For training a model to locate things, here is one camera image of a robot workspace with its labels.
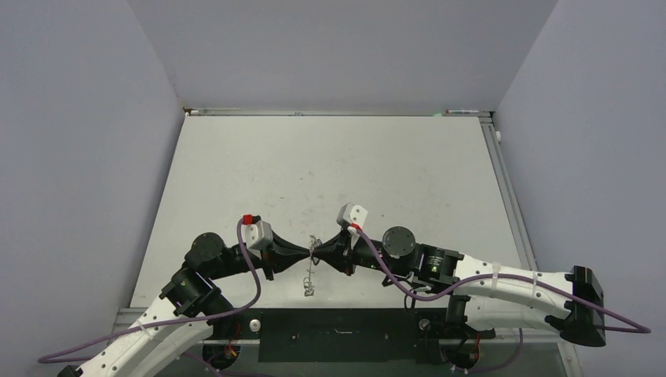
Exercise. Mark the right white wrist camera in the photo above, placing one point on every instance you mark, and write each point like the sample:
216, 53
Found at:
352, 214

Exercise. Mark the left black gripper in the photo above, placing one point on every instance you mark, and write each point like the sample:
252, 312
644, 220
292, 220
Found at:
279, 254

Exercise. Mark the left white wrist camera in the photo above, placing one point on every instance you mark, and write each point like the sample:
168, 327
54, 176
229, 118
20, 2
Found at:
258, 236

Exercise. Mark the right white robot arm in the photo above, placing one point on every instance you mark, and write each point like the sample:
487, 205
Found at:
481, 295

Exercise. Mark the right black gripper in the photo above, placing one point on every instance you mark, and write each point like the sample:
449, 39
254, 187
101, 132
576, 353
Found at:
338, 250

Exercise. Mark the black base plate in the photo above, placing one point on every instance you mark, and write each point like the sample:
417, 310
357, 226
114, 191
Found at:
340, 335

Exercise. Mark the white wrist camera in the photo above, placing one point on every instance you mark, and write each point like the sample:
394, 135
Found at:
258, 236
352, 214

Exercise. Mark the metal keyring disc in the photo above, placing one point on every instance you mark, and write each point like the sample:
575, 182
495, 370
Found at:
309, 289

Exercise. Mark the aluminium frame rail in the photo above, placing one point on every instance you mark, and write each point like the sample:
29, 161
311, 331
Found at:
519, 233

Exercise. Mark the marker pen on rail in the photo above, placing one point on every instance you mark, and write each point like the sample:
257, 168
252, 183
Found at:
462, 112

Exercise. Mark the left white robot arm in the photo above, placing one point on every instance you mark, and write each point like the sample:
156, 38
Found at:
187, 309

